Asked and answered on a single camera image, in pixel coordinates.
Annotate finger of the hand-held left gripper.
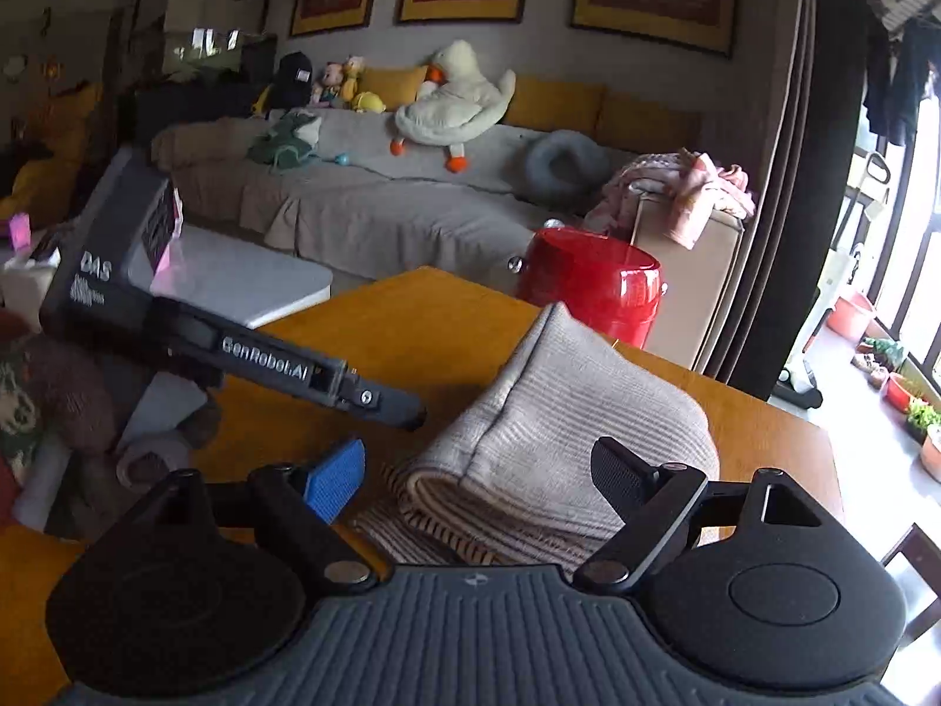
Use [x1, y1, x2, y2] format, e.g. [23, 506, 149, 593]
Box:
[339, 374, 429, 434]

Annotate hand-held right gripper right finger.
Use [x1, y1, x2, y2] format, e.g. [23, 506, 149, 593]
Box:
[573, 435, 855, 598]

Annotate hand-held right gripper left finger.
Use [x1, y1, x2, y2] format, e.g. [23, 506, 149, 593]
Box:
[134, 437, 379, 597]

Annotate grey striped sweater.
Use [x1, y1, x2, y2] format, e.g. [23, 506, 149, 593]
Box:
[353, 301, 722, 582]

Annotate person's left forearm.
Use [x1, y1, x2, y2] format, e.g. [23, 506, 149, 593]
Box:
[0, 309, 225, 540]

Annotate pile of pink clothes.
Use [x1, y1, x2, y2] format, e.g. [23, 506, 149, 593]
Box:
[584, 149, 757, 251]

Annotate dark hanging clothes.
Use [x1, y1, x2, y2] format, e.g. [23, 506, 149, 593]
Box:
[862, 15, 941, 149]

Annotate white box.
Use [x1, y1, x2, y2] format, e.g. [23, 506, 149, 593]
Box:
[0, 246, 64, 314]

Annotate yellow blanket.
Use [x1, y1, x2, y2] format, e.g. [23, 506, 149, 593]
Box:
[0, 81, 104, 222]

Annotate white side table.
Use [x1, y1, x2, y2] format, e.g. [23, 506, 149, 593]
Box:
[121, 224, 333, 329]

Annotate patterned green cloth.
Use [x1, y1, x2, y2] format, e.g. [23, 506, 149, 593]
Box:
[0, 353, 45, 487]

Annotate red round stool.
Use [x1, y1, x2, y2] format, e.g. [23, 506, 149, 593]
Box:
[509, 228, 666, 350]

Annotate black framed glass cabinet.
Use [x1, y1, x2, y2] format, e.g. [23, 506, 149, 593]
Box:
[110, 0, 279, 148]

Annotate grey covered sofa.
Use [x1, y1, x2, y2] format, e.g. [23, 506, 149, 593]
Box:
[151, 106, 648, 288]

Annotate green crumpled cloth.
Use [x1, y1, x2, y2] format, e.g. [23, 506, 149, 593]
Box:
[246, 112, 322, 170]

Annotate black cap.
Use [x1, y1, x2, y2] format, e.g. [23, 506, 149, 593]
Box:
[273, 51, 316, 111]

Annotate pink plastic basin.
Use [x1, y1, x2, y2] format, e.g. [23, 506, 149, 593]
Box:
[827, 292, 877, 339]

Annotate pink doll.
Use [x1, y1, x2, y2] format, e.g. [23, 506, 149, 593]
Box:
[312, 62, 346, 108]

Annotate red plastic bowl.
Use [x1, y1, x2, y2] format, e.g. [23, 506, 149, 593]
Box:
[884, 371, 920, 413]

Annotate dark wooden chair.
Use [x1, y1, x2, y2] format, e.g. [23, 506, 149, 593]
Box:
[878, 522, 941, 652]

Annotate white goose plush toy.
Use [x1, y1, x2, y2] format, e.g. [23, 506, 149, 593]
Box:
[389, 39, 517, 174]

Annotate tray of green sprouts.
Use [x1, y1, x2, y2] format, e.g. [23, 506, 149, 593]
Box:
[906, 397, 941, 442]

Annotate yellow throw pillow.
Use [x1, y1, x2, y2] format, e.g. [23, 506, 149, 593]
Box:
[360, 66, 429, 111]

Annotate yellow sofa back cushion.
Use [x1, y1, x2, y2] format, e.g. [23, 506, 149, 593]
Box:
[595, 92, 699, 155]
[503, 77, 608, 137]

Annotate brown curtain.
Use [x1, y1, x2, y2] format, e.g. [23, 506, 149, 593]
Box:
[706, 0, 869, 402]

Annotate grey ring neck pillow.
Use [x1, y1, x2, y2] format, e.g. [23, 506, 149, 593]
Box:
[523, 130, 611, 203]

